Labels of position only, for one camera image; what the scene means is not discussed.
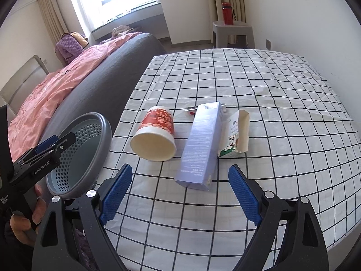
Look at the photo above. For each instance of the grey padded headboard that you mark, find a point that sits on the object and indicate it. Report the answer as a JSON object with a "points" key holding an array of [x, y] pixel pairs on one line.
{"points": [[25, 82]]}

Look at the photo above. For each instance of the bed with grey sheet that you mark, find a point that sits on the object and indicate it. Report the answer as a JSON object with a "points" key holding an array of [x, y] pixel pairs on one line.
{"points": [[112, 70]]}

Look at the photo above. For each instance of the beige crumpled cloth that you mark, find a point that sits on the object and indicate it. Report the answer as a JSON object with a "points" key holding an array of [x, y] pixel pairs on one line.
{"points": [[121, 31]]}

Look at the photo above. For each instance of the person's left hand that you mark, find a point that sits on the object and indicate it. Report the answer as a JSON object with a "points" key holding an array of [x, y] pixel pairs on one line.
{"points": [[39, 206]]}

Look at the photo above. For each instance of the red white paper cup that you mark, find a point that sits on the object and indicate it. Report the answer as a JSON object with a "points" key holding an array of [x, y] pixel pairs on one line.
{"points": [[158, 124]]}

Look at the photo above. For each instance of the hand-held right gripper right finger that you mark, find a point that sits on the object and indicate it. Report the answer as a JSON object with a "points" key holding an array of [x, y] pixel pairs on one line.
{"points": [[244, 195]]}

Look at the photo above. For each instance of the small white red tube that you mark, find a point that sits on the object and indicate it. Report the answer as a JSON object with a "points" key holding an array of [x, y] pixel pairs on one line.
{"points": [[190, 109]]}

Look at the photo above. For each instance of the grey perforated waste basket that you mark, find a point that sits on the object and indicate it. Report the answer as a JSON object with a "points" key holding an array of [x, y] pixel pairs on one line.
{"points": [[104, 146]]}

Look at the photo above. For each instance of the grey plastic stool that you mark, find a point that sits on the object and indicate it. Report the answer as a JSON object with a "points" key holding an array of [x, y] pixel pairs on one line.
{"points": [[234, 29]]}

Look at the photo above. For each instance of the purple fuzzy clothing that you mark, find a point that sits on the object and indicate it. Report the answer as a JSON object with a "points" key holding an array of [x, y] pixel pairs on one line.
{"points": [[83, 245]]}

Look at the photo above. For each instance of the tall purple cardboard box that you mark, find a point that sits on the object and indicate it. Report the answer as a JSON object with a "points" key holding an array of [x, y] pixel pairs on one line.
{"points": [[200, 141]]}

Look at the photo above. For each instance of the purple textured bag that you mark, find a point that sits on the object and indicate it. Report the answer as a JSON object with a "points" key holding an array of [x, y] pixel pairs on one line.
{"points": [[70, 49]]}

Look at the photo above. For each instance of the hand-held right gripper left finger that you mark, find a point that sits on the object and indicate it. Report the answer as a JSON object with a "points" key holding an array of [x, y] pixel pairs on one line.
{"points": [[117, 192]]}

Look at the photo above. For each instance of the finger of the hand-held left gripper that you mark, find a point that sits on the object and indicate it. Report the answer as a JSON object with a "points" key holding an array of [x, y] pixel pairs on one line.
{"points": [[46, 144], [60, 146]]}

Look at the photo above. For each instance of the red water bottle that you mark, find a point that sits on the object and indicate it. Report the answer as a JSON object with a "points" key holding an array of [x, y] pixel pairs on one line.
{"points": [[227, 14]]}

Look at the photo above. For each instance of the opened white milk carton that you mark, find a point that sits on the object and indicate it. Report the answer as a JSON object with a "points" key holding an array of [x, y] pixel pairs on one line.
{"points": [[232, 138]]}

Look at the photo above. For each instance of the white bay window ledge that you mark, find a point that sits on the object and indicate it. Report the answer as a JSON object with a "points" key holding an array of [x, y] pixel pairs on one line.
{"points": [[146, 19]]}

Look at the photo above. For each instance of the wall socket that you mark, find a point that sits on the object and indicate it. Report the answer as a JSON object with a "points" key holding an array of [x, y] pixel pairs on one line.
{"points": [[268, 44]]}

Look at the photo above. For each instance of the pink duvet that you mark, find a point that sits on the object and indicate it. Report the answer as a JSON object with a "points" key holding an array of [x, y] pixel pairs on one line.
{"points": [[56, 90]]}

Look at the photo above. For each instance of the white black checkered tablecloth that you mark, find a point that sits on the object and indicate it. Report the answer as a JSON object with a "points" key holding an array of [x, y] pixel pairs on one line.
{"points": [[282, 104]]}

